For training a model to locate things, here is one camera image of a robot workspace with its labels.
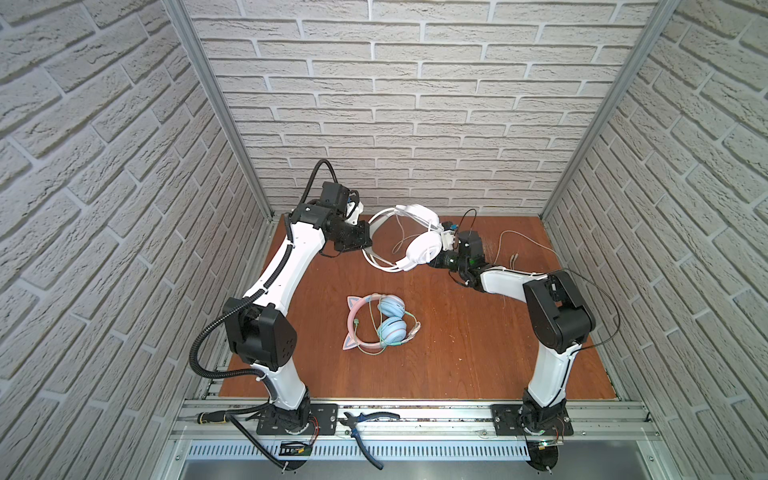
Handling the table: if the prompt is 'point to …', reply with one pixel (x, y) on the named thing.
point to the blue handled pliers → (352, 422)
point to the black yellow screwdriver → (212, 417)
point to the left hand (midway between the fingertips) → (374, 237)
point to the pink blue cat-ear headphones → (377, 322)
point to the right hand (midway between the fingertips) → (417, 249)
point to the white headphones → (422, 250)
